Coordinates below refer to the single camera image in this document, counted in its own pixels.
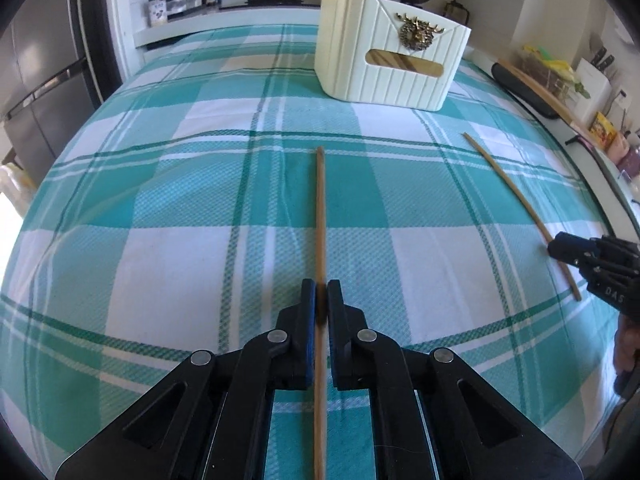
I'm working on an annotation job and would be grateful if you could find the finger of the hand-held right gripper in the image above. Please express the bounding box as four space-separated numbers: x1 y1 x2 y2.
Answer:
547 231 608 281

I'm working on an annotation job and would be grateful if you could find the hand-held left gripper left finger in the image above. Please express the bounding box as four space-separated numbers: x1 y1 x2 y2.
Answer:
55 280 317 480

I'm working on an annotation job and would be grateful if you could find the pink cup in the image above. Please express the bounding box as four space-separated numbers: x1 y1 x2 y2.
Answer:
610 132 633 161

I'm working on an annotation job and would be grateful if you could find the yellow snack packet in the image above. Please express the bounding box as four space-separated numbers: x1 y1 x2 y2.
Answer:
591 112 618 148

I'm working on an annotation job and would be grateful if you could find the white knife block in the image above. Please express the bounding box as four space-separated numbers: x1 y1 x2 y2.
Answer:
575 46 618 116

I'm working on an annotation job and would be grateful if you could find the wooden cutting board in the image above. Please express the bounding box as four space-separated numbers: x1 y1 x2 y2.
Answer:
500 60 601 146

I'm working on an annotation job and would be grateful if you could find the wooden chopstick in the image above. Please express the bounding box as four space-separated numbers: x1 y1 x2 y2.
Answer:
312 146 328 480
462 132 582 302

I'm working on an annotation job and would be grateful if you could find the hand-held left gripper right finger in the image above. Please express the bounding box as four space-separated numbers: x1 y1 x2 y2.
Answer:
327 281 583 480

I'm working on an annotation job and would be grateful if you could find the white ribbed utensil holder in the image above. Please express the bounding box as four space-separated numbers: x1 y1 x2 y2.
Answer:
314 0 473 112

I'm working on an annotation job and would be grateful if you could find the stainless steel refrigerator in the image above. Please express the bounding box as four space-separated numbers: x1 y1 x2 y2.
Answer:
0 0 108 161

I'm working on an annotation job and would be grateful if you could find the bag of dried goods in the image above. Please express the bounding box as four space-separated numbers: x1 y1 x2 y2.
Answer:
520 45 588 96

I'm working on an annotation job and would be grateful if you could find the teal plaid tablecloth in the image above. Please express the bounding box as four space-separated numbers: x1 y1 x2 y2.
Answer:
0 24 623 480

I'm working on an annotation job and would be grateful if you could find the person's right hand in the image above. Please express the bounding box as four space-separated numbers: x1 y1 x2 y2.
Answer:
614 322 640 377

